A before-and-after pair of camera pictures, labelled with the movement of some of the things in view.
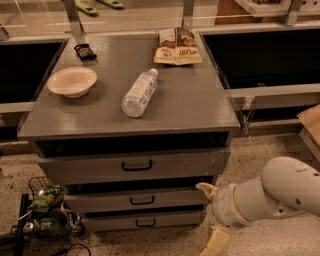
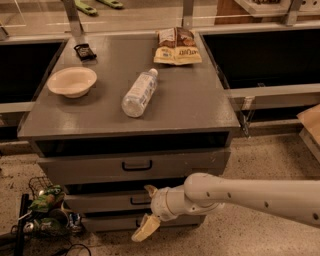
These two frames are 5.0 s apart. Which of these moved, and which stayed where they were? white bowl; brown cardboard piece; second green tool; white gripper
Moved: white gripper
Stayed: white bowl; brown cardboard piece; second green tool
